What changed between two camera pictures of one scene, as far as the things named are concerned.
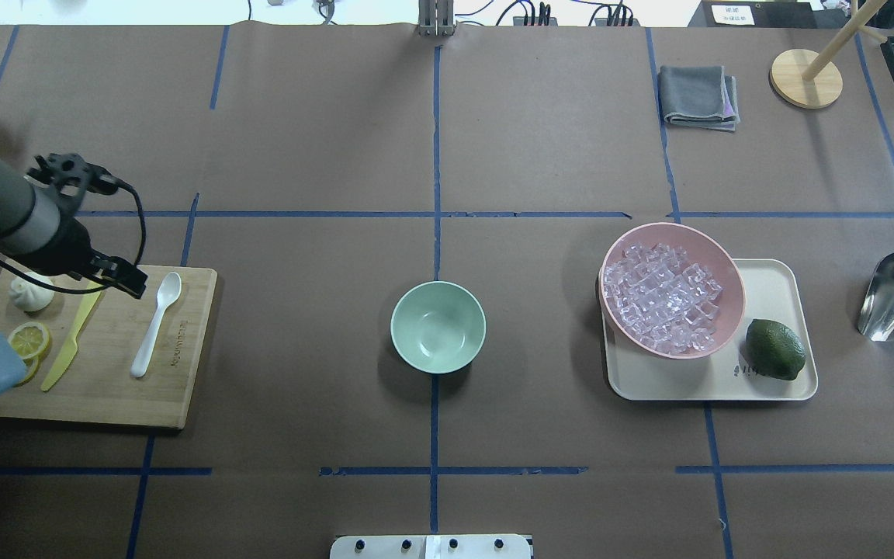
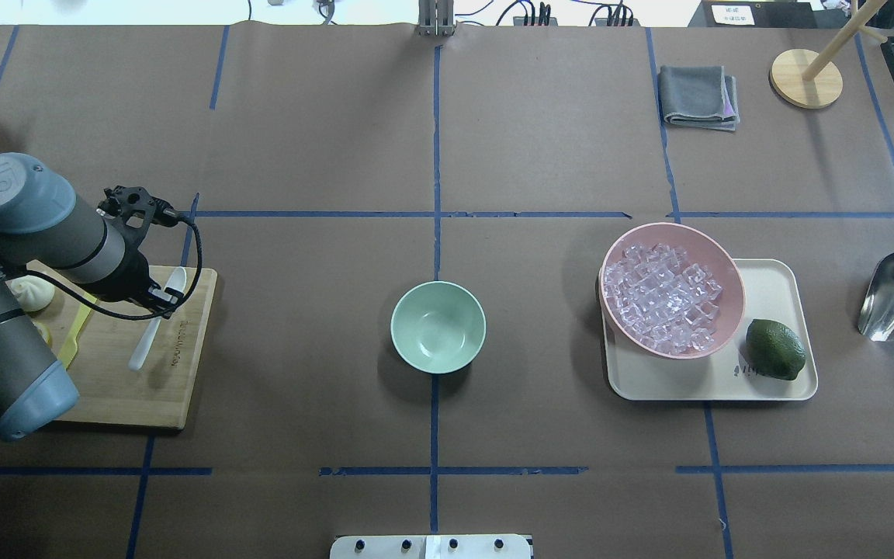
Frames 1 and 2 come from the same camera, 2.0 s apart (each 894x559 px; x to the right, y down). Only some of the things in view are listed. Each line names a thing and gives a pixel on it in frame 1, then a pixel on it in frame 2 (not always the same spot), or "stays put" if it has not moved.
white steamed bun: x=29 y=296 stays put
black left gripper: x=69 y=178 to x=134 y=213
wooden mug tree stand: x=806 y=79 stays put
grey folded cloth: x=699 y=96 stays put
